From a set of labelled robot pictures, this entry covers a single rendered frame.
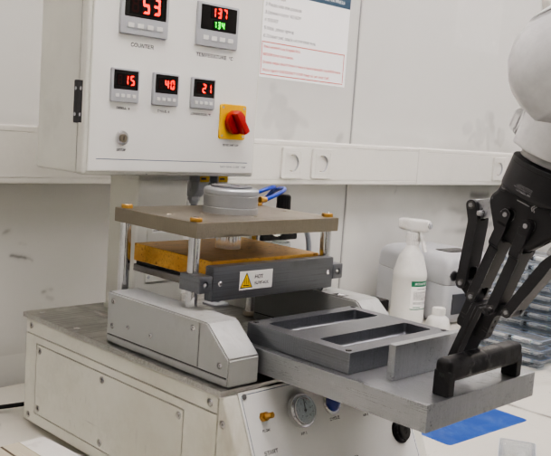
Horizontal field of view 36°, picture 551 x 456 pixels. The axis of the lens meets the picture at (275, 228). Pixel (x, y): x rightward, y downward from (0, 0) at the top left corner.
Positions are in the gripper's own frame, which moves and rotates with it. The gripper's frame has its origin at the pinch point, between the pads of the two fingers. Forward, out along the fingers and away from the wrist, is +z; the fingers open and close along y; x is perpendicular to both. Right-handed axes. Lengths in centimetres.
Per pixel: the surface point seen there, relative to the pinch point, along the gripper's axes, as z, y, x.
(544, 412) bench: 33, -9, 63
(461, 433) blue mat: 34, -12, 40
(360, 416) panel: 21.4, -11.5, 5.2
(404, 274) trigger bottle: 33, -58, 81
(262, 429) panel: 20.1, -13.0, -12.1
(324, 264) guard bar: 8.8, -29.2, 10.0
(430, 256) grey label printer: 30, -59, 91
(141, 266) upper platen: 16.3, -44.6, -9.6
